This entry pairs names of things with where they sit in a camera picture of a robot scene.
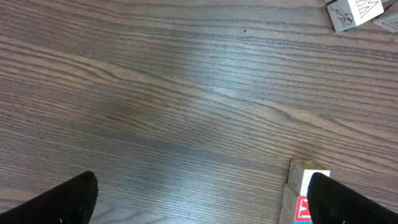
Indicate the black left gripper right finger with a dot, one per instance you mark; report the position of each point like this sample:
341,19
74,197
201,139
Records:
330,202

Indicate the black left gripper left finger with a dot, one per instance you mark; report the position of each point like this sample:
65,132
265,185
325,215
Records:
71,202

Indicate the red letter M block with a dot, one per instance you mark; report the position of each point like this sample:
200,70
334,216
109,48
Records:
295,204

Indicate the blue letter L block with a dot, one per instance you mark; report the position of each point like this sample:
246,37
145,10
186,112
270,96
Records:
388,19

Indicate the wooden patterned picture block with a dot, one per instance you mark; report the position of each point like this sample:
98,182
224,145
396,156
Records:
347,14

